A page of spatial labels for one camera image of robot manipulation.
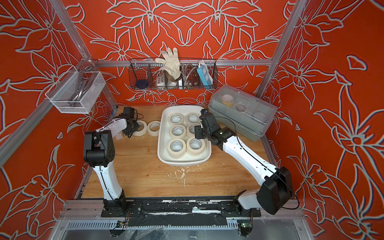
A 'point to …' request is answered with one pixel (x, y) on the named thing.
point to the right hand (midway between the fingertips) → (195, 128)
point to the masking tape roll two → (175, 118)
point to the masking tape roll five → (176, 148)
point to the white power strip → (160, 82)
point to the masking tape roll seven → (192, 118)
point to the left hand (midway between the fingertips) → (134, 127)
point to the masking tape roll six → (195, 147)
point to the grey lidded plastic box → (246, 115)
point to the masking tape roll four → (142, 130)
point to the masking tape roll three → (177, 131)
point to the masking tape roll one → (153, 128)
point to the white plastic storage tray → (164, 137)
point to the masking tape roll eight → (190, 129)
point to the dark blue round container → (141, 83)
